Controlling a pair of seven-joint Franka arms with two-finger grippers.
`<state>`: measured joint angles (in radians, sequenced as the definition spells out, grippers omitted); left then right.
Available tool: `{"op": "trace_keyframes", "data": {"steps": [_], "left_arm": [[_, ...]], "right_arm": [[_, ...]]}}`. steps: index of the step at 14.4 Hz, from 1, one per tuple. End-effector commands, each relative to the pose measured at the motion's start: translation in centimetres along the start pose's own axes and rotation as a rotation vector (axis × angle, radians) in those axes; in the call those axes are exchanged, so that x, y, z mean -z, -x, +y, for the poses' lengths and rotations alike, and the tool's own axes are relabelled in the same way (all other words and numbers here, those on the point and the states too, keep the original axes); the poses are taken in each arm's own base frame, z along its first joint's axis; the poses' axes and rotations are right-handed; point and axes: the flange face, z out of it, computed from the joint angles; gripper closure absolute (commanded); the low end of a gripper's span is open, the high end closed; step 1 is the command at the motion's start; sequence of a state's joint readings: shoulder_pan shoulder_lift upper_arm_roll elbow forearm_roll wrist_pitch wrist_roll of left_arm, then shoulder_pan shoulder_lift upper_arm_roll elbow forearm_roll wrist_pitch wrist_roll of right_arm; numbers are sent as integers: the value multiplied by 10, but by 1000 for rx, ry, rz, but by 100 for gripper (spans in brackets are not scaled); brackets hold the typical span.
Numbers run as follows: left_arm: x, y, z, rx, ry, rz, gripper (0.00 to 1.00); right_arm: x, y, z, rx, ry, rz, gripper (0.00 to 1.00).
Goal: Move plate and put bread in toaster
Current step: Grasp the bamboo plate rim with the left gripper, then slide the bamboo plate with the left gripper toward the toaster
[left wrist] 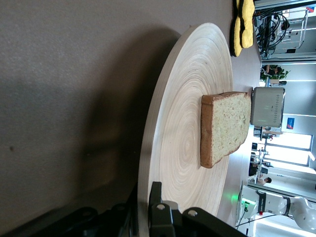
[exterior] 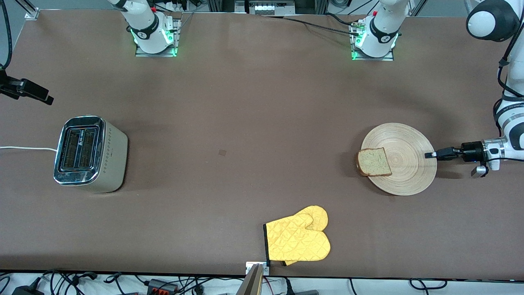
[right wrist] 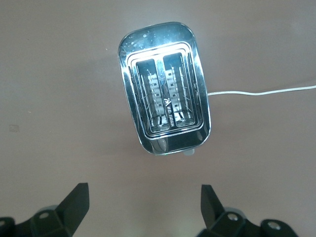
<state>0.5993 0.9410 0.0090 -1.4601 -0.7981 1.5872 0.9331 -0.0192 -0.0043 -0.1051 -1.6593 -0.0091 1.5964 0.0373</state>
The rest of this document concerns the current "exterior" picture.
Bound white toaster power cord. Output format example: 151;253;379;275
0;146;58;152

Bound long black table cable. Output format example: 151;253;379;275
262;16;361;36

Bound silver two-slot toaster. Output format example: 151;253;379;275
53;116;129;193

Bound tan aluminium profile post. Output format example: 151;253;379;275
235;263;264;295

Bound white power strip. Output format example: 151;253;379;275
247;0;296;15

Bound yellow quilted oven mitt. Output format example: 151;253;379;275
264;212;331;263
282;205;329;267

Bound round wooden plate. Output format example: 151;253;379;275
360;123;437;196

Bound brown bread slice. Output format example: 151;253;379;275
356;147;393;177

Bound short black table cable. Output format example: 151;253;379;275
325;12;355;27

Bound black box red terminals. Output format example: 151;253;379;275
147;279;179;294

